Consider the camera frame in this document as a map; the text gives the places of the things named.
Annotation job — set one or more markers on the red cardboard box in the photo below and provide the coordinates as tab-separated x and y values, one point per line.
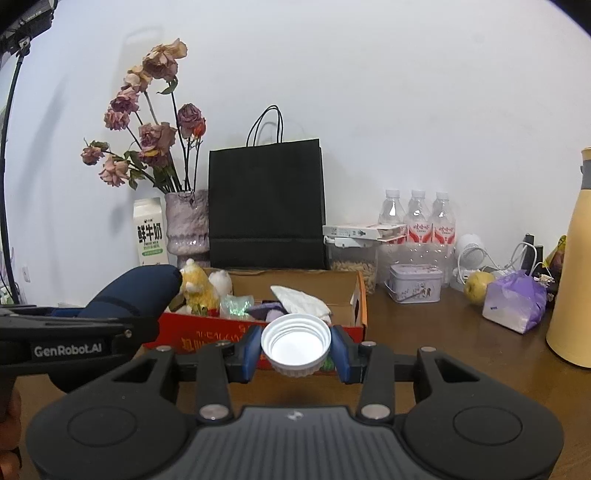
194	334

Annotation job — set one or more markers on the colourful snack packet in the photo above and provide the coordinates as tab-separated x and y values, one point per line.
557	256

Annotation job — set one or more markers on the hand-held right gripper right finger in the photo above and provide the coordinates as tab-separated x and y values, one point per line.
344	355

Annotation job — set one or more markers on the white cloth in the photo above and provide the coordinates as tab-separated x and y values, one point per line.
302	300

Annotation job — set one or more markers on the purple tissue pack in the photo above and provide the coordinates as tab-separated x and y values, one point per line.
515	304

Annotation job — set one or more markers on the floral print tin box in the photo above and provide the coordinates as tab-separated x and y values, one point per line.
415	285

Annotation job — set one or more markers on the flat white red box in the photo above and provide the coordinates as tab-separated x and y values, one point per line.
360	230

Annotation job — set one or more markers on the black light stand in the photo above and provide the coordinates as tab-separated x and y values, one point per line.
9	138

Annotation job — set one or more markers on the clear plastic grain container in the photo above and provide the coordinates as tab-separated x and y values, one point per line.
353	267

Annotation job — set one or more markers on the black charger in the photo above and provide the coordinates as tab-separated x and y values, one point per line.
529	251

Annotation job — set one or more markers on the white ribbed lid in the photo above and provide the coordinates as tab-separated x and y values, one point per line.
295	344

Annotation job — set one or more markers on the dried rose bouquet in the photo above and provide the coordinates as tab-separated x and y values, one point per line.
154	138

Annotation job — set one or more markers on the person's left hand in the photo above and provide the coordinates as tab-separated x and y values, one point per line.
10	422

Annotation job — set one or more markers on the iridescent green ball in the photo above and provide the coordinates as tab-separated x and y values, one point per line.
236	307

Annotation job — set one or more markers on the lilac fuzzy cloth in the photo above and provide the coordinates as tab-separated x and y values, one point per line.
268	311

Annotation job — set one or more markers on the small white fan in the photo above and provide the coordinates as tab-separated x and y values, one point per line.
472	251

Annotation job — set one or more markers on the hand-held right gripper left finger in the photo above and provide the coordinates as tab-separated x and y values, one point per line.
251	355

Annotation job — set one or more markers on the pale yellow thermos bottle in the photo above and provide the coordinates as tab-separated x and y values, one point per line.
575	277

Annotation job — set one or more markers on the white green milk carton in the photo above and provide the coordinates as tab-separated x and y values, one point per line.
150	235

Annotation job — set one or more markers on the yellow white plush toy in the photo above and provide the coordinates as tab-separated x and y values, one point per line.
197	286

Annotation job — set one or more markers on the white wall socket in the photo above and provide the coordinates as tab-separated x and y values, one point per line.
27	274

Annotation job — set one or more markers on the small white plush toy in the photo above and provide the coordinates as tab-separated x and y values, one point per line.
220	281

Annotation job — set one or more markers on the black paper bag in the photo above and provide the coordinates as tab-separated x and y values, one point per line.
267	207

